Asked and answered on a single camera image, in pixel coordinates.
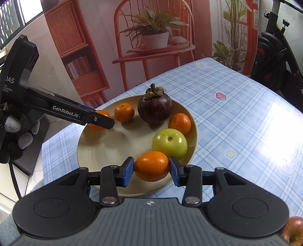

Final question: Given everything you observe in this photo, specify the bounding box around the orange tangerine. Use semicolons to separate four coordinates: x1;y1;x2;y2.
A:
114;103;135;123
88;109;112;132
134;151;170;182
168;113;191;135

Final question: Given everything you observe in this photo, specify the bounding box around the window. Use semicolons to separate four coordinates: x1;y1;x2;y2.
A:
0;0;44;50

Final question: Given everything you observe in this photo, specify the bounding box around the blue plaid tablecloth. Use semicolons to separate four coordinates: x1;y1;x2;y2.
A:
41;57;303;246

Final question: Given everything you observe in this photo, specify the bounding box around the black exercise bike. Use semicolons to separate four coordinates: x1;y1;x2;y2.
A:
250;0;303;97

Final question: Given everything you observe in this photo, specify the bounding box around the room scene wall poster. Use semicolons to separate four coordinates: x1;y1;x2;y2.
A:
40;0;259;109

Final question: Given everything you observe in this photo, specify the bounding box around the dark grey panel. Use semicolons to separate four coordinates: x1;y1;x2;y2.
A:
13;115;49;176

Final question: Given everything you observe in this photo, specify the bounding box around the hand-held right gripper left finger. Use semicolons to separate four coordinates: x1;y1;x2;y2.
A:
56;156;135;206

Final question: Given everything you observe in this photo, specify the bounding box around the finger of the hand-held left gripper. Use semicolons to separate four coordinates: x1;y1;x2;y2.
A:
77;104;96;112
79;111;115;130

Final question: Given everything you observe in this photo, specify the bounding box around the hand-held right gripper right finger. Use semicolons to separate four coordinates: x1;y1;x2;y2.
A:
169;156;248;206

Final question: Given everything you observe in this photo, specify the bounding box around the beige round plate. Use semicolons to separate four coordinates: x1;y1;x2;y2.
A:
77;95;198;197

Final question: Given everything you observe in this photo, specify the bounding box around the green apple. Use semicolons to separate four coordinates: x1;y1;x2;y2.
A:
152;128;187;159

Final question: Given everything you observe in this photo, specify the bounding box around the person's left hand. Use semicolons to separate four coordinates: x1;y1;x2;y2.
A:
0;103;47;165

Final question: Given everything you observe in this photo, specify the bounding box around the purple mangosteen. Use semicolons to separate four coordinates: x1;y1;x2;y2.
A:
137;83;172;125

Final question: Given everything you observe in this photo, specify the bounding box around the black cable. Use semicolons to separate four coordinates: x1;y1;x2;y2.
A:
9;163;24;198

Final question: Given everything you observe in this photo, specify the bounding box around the red apple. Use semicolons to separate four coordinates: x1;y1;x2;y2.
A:
280;216;303;246

